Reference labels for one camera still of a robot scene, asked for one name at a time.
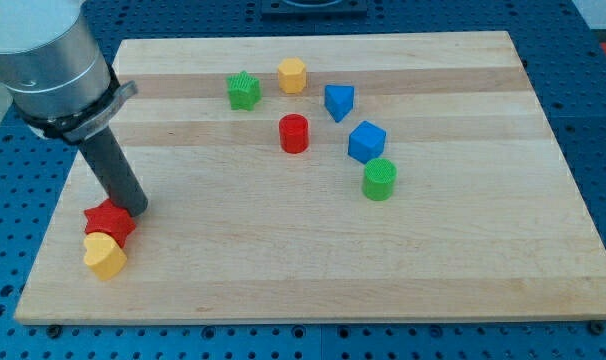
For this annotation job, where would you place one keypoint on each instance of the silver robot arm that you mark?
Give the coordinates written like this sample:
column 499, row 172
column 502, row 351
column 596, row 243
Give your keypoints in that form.
column 54, row 70

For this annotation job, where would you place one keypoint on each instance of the green star block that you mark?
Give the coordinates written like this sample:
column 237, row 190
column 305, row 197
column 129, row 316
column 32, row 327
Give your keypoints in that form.
column 244, row 91

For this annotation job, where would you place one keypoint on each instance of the red star block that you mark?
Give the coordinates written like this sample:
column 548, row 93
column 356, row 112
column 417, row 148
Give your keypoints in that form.
column 110, row 219

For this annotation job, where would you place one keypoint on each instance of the red cylinder block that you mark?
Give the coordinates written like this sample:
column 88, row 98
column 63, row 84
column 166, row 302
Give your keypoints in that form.
column 294, row 133

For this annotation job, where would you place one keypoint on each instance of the blue cube block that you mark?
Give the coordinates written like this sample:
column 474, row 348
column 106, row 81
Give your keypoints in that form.
column 366, row 142

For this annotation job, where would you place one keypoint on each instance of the green cylinder block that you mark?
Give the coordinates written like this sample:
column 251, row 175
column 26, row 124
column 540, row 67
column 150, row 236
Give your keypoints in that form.
column 379, row 179

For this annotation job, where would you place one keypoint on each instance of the wooden board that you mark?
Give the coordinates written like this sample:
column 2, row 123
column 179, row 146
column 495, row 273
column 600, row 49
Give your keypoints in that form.
column 485, row 224

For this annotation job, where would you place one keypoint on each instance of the blue triangle block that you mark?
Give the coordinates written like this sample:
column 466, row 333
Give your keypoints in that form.
column 339, row 100

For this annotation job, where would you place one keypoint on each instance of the yellow hexagon block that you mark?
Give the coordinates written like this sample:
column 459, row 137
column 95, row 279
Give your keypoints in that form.
column 292, row 75

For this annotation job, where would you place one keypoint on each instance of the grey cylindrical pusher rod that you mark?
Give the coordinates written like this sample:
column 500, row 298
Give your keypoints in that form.
column 106, row 159

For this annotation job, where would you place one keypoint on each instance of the yellow heart block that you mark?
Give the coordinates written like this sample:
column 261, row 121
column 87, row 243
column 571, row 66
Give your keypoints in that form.
column 103, row 256

